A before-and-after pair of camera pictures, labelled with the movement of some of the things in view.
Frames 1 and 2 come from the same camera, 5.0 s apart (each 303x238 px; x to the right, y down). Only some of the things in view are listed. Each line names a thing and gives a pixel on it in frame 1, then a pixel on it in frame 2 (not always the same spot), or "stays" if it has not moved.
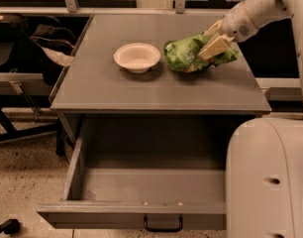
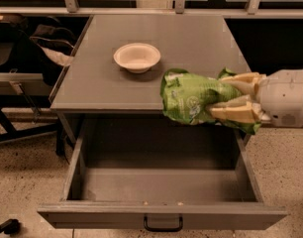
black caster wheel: x=11 y=227 stays
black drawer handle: x=163 y=230 stays
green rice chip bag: x=181 y=56 → x=186 y=97
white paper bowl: x=137 y=58 stays
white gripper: x=237 y=24 → x=284 y=96
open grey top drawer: x=126 y=167 stays
